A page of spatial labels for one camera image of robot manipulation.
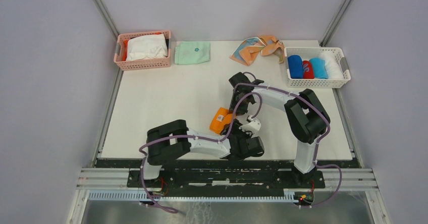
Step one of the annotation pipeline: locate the blue microfiber towel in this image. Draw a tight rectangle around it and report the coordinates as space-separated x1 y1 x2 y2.
287 55 303 79

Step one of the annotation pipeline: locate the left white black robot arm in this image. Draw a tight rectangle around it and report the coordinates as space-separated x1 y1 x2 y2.
139 120 264 187

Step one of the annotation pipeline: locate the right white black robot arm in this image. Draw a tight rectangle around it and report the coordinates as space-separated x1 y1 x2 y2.
229 72 331 188

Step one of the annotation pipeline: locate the patterned peach towel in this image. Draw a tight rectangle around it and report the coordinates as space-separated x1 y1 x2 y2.
230 35 286 66

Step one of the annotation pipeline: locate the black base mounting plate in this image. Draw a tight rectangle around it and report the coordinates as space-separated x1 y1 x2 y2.
95 158 360 198

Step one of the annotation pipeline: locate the red rolled towel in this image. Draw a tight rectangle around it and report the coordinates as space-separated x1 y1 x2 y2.
302 61 315 79

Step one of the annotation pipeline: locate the mint green folded towel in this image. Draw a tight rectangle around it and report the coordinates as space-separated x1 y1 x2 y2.
174 41 211 65

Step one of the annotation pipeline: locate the white plastic basket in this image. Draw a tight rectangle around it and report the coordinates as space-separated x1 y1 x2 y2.
285 47 351 88

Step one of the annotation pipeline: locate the light blue rolled towel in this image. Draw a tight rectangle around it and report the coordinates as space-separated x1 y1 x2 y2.
309 58 328 79

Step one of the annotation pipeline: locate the white rolled towel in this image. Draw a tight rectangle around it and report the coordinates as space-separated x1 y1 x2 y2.
319 51 344 80

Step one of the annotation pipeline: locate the white towel in pink basket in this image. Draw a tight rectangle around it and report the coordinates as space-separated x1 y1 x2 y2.
126 34 168 61

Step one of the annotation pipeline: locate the pink plastic basket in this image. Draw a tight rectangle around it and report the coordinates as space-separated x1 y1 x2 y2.
113 30 171 71

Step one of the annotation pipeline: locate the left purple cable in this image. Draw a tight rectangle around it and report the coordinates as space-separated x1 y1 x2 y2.
139 92 263 214

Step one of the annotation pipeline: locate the purple cable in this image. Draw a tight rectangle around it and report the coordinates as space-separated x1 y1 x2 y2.
233 72 343 208
139 92 263 214

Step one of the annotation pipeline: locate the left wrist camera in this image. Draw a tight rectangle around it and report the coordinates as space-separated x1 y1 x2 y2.
239 115 261 137

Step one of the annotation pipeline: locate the white slotted cable duct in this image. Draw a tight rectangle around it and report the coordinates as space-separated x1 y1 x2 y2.
88 190 298 203

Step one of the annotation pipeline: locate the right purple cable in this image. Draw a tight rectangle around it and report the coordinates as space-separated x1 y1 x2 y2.
233 72 343 208

